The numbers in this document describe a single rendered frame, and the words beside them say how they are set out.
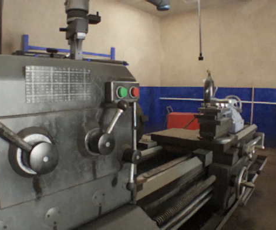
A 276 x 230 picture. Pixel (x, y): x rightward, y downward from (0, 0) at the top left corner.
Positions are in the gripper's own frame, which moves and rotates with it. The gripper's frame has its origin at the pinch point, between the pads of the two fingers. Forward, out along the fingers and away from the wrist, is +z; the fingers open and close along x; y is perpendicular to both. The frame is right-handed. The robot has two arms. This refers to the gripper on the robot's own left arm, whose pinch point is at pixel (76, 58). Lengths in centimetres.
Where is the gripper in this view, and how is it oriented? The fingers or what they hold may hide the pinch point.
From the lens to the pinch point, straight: 84.4
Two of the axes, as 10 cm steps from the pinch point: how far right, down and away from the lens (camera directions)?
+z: 0.0, 9.9, 1.1
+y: -8.4, 0.6, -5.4
